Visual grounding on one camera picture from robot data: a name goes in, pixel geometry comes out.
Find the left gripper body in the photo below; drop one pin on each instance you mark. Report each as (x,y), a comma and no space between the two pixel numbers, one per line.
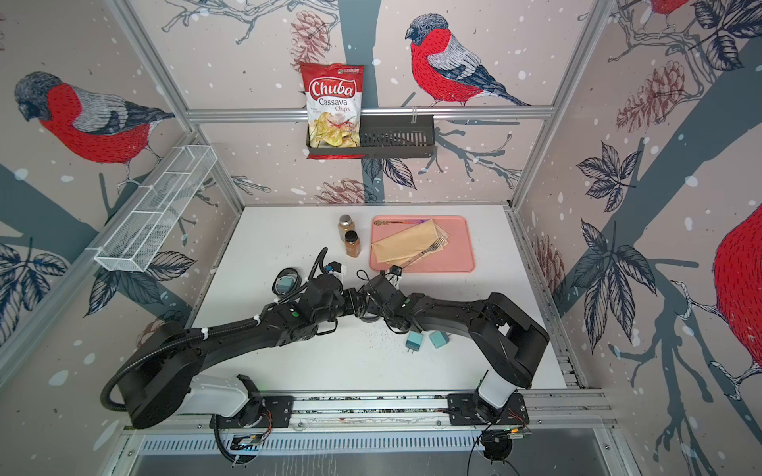
(342,304)

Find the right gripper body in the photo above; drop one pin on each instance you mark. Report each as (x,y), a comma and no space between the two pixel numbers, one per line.
(380,314)

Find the clear pouch black zipper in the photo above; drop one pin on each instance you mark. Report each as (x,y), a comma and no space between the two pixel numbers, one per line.
(287,281)

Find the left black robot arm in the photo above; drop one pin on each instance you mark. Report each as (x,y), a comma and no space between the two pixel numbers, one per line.
(153,385)

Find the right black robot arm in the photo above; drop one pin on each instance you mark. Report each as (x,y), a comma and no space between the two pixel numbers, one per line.
(510,340)

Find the teal charger plug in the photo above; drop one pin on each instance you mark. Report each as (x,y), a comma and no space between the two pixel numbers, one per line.
(439,339)
(414,341)

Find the orange pepper spice jar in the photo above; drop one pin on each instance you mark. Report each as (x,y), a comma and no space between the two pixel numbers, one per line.
(352,244)

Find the yellow folded napkin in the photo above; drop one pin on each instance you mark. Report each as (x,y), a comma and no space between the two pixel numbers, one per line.
(401,246)

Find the shichimi spice jar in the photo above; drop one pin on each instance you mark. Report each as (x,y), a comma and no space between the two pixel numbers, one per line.
(346,224)

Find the pink tray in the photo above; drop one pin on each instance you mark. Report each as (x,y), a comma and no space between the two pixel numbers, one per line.
(456,257)

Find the Chuba cassava chips bag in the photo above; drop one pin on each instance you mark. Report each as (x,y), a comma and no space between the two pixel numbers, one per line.
(333,103)

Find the pink handled spoon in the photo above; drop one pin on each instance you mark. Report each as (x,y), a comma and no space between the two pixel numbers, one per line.
(401,222)

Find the pink handled fork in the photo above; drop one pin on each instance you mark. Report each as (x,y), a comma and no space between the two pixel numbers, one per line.
(439,243)

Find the black wall basket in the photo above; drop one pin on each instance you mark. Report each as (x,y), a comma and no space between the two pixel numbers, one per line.
(386,137)

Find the aluminium frame rail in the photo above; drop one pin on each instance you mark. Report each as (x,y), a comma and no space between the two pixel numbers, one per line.
(268,115)

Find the white wire mesh shelf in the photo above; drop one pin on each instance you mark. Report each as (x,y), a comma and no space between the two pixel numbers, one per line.
(140,235)

